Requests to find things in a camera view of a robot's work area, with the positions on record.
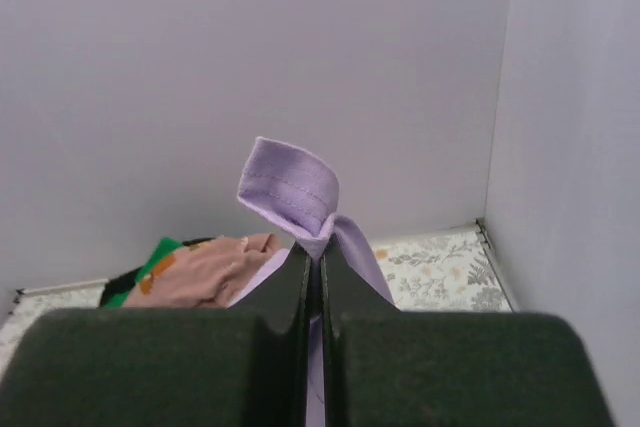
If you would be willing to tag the green t shirt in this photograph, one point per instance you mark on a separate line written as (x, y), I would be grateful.
(150, 272)

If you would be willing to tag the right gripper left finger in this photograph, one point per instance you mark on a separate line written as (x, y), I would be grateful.
(241, 366)

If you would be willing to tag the purple t shirt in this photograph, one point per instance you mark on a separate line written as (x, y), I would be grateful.
(298, 192)

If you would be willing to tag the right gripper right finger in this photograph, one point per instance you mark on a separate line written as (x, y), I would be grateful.
(387, 367)

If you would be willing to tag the floral table mat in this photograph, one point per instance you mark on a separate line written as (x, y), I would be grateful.
(448, 271)

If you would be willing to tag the pink t shirt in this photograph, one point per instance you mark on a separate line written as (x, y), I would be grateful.
(213, 273)

